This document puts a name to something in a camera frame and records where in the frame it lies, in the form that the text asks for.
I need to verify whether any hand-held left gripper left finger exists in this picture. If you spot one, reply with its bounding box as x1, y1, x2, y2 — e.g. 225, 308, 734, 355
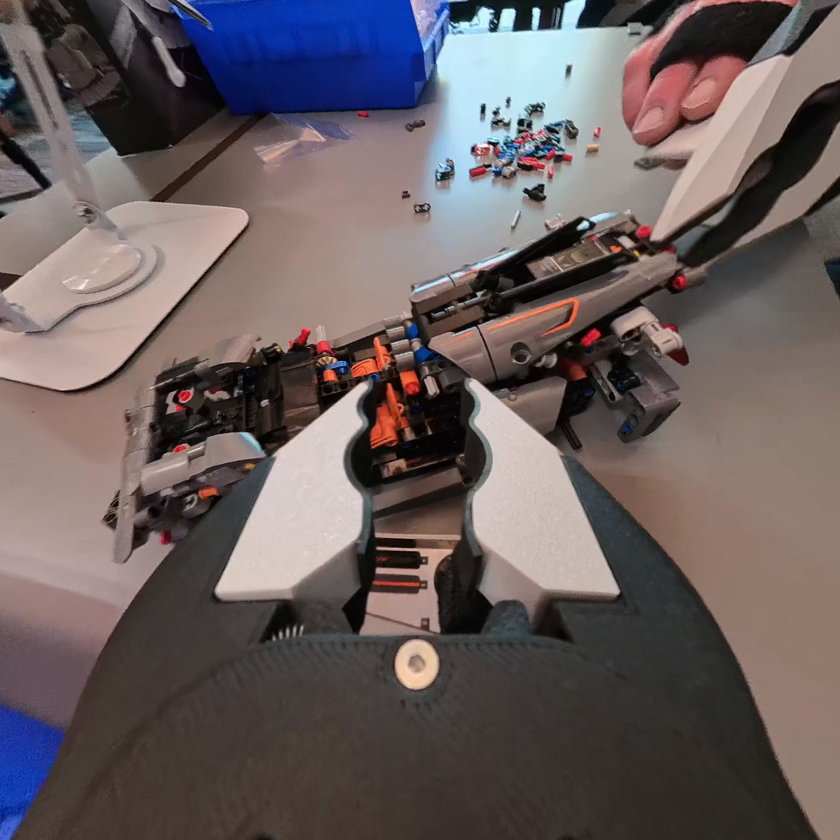
214, 379, 376, 603

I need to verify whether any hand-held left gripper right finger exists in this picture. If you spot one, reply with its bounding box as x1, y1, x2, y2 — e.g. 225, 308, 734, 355
459, 377, 622, 610

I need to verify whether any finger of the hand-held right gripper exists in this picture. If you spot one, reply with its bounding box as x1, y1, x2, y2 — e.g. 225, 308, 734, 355
651, 51, 824, 249
675, 85, 840, 268

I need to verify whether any lego car model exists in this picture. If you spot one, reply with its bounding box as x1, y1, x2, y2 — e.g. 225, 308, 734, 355
101, 315, 685, 567

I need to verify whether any grey black lego assembly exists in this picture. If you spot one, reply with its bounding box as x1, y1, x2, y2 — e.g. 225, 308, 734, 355
410, 210, 710, 395

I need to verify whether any pile of loose lego pieces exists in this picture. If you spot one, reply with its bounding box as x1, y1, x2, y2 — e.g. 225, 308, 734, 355
400, 62, 606, 232

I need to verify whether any lego set box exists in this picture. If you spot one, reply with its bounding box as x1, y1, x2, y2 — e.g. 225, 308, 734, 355
39, 0, 225, 157

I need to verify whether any person's right hand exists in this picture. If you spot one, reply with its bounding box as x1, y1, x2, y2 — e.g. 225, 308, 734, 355
621, 0, 800, 148

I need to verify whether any white booklet stand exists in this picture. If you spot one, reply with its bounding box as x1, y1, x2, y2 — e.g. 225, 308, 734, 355
0, 0, 250, 393

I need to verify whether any small blue parts bin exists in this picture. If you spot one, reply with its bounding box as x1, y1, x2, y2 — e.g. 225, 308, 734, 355
0, 705, 64, 840

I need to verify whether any clear plastic bag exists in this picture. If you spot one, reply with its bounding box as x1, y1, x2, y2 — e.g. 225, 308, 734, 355
252, 112, 358, 166

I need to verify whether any large blue plastic bin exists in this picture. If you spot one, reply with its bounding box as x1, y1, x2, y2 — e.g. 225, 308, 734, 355
176, 0, 452, 117

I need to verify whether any thin cord with white cap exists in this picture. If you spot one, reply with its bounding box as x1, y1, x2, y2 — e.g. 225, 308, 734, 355
150, 36, 189, 89

